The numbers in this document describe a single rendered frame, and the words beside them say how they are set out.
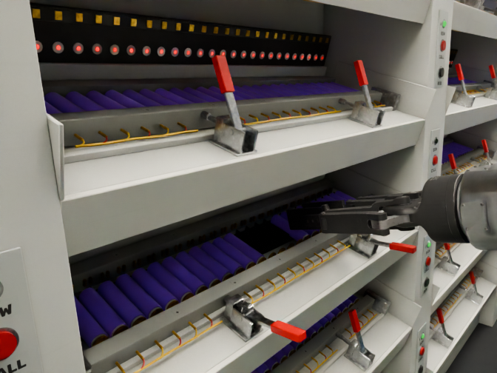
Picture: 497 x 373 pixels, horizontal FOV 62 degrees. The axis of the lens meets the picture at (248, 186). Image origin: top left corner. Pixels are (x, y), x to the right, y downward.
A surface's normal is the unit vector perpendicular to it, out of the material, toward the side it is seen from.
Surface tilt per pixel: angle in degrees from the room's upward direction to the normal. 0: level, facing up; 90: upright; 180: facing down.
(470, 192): 58
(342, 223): 91
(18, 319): 90
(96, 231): 107
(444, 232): 113
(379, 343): 17
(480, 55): 90
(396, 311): 90
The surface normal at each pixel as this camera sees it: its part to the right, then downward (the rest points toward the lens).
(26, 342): 0.73, 0.14
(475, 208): -0.69, 0.19
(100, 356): 0.18, -0.89
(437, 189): -0.63, -0.55
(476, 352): -0.04, -0.97
